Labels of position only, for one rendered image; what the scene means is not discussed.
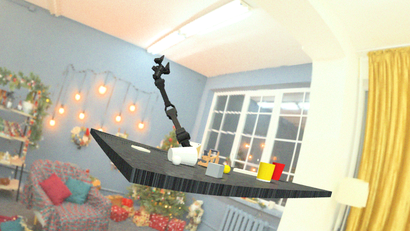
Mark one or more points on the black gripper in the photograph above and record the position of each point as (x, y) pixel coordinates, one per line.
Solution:
(160, 67)

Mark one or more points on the red plastic cup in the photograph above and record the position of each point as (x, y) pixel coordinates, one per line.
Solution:
(277, 171)

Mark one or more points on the yellow cup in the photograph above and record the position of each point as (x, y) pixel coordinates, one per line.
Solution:
(265, 171)

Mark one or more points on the white ball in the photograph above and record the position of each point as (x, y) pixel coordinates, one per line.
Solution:
(176, 160)

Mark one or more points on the yellow ball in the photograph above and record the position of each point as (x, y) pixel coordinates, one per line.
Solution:
(226, 169)

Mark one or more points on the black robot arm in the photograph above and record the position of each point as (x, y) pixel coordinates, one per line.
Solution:
(181, 135)

